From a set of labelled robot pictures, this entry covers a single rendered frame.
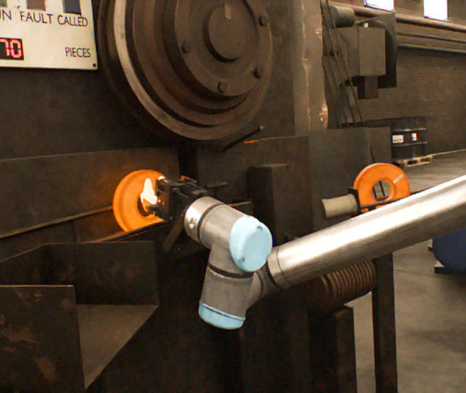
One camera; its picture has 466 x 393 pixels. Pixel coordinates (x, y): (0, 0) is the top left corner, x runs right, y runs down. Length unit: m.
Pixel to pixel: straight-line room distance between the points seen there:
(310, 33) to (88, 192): 4.59
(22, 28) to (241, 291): 0.71
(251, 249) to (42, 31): 0.65
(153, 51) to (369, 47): 8.24
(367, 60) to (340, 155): 5.42
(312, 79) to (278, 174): 4.17
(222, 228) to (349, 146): 3.04
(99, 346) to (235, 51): 0.72
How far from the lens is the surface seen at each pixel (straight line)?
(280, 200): 1.44
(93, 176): 1.22
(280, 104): 1.68
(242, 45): 1.25
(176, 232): 1.10
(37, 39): 1.24
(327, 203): 1.46
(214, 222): 0.97
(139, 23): 1.18
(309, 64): 5.57
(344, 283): 1.43
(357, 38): 9.14
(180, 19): 1.16
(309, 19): 5.65
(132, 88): 1.17
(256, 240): 0.95
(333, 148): 3.92
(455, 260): 3.19
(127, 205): 1.18
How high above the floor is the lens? 0.89
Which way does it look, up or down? 7 degrees down
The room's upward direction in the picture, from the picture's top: 4 degrees counter-clockwise
